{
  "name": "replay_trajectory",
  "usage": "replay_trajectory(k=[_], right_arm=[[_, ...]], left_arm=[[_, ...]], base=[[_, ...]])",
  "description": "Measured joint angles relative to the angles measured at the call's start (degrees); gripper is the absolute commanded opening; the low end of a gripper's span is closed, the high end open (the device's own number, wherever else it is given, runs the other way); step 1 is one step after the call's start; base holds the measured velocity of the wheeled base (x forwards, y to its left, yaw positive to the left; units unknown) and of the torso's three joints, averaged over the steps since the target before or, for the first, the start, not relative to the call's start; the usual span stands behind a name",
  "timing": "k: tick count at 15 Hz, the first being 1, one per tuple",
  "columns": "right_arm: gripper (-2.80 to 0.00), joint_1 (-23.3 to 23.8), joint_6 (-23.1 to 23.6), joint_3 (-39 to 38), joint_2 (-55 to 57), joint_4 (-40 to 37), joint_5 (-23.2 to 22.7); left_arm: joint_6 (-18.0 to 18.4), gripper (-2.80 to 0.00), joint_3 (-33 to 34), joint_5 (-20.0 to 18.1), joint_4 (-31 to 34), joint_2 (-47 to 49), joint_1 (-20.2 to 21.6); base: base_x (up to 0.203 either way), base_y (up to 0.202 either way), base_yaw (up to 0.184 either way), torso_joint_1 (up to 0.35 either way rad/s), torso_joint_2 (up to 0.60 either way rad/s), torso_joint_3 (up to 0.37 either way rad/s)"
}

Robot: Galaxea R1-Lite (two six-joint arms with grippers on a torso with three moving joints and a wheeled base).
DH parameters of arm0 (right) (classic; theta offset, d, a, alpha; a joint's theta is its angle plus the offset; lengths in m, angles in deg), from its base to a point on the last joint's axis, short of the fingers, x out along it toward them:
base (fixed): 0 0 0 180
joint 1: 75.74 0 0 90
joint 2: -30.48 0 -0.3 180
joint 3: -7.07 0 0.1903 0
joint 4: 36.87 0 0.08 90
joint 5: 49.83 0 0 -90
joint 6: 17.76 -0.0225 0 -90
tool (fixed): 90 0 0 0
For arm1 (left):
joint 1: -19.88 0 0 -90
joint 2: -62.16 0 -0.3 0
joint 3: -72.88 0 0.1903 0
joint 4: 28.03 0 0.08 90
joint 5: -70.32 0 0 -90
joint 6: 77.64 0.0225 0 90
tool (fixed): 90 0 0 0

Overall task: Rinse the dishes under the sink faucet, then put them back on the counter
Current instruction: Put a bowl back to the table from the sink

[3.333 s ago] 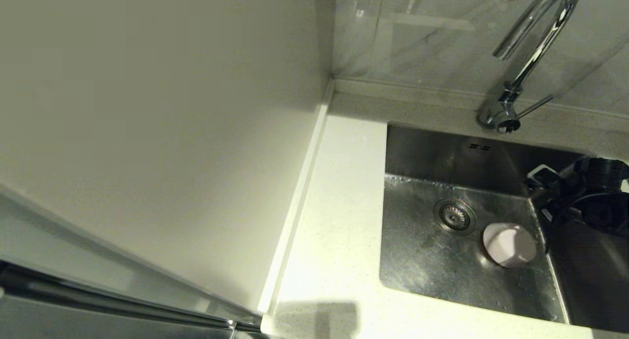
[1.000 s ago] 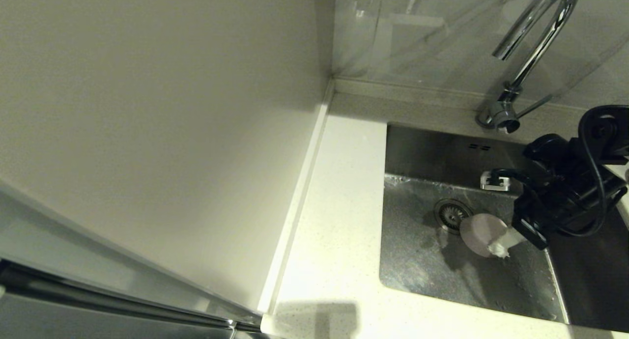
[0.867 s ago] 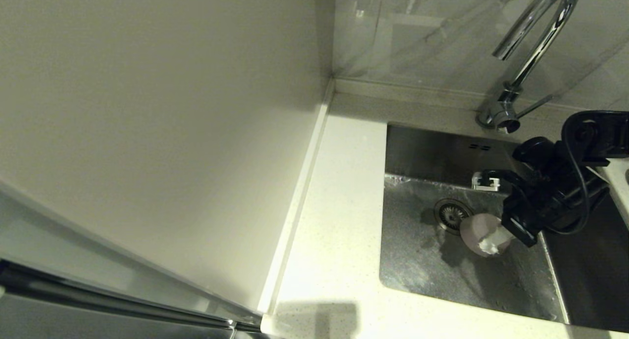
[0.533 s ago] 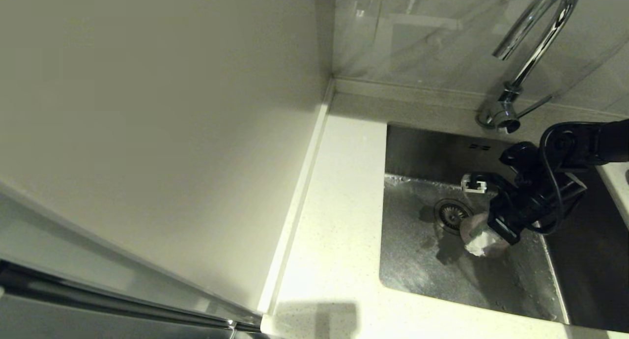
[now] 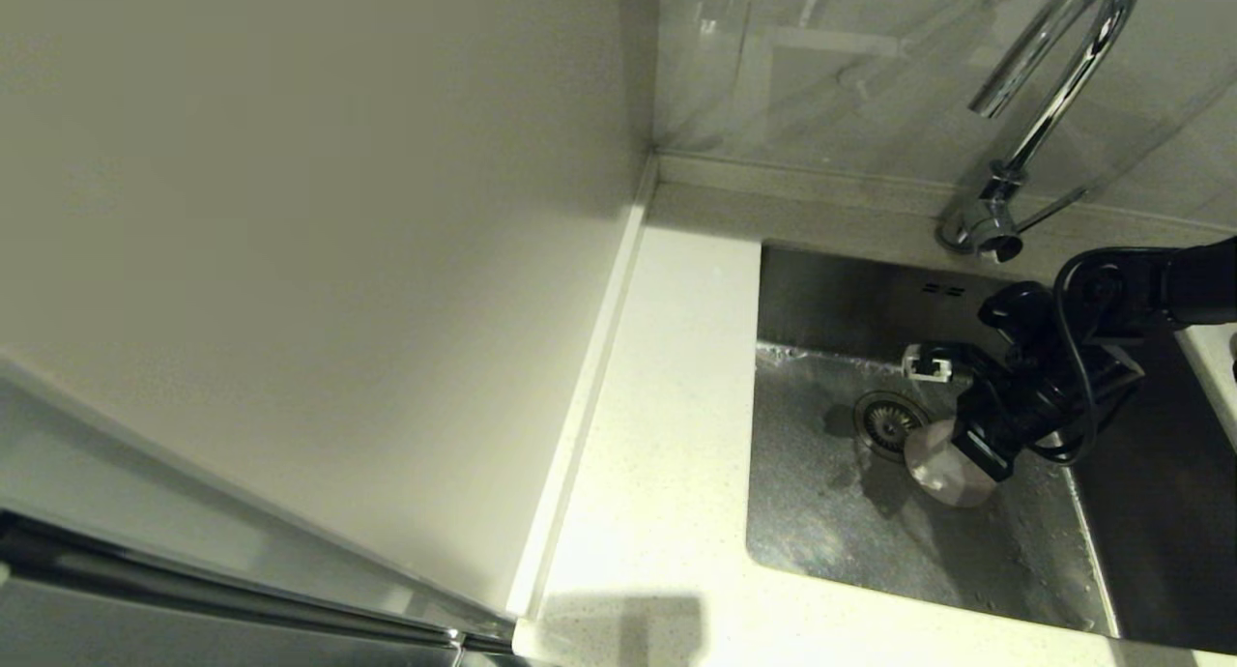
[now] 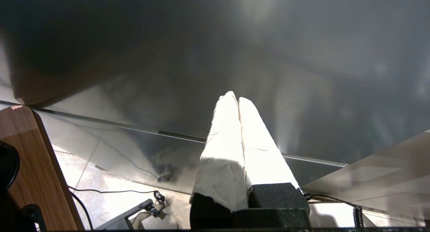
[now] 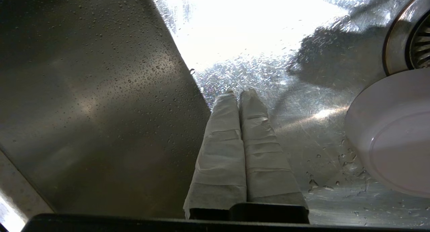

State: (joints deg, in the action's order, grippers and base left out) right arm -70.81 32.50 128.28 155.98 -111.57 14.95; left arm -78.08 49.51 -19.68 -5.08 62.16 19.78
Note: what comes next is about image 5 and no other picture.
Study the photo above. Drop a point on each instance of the pink bowl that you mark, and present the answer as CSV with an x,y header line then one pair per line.
x,y
942,474

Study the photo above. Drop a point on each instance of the chrome gooseneck faucet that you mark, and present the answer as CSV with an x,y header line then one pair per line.
x,y
993,227

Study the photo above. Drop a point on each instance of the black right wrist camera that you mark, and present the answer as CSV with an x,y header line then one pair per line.
x,y
1020,311

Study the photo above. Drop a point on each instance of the stainless steel sink basin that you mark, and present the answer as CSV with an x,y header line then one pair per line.
x,y
831,541

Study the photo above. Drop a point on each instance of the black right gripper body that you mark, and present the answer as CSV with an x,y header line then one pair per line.
x,y
1049,391

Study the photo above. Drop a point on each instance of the white tall cabinet side panel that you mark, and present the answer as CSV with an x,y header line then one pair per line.
x,y
290,213

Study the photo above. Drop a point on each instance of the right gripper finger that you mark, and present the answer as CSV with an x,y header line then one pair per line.
x,y
942,362
986,449

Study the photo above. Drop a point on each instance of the metal sink drain strainer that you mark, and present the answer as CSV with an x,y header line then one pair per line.
x,y
884,420

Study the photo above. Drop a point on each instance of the white trim strip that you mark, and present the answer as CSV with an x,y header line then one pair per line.
x,y
590,377

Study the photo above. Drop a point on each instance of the stainless steel appliance door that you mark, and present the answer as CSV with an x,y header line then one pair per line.
x,y
145,643

